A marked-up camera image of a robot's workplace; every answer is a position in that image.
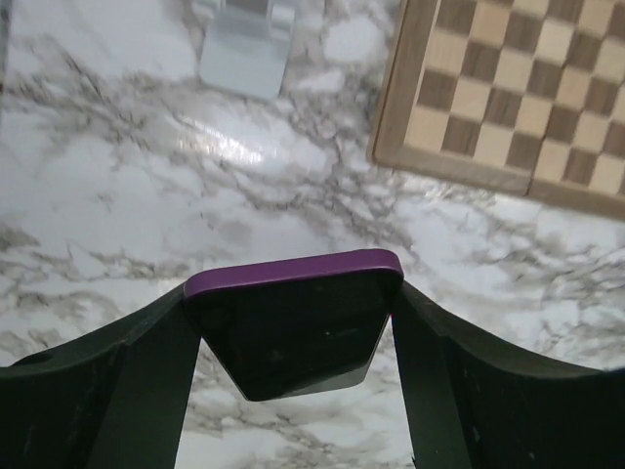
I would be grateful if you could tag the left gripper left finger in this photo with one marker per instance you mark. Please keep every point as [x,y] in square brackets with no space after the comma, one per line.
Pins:
[113,398]

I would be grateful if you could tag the grey metal phone stand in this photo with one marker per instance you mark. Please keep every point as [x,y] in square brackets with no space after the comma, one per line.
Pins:
[247,46]

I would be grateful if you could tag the purple-cased black phone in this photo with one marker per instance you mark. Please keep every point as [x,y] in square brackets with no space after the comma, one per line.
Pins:
[295,327]

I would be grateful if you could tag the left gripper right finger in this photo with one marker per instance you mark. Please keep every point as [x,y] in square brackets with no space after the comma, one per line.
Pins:
[474,400]

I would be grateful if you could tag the wooden chessboard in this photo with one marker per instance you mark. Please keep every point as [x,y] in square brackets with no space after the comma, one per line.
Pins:
[521,97]

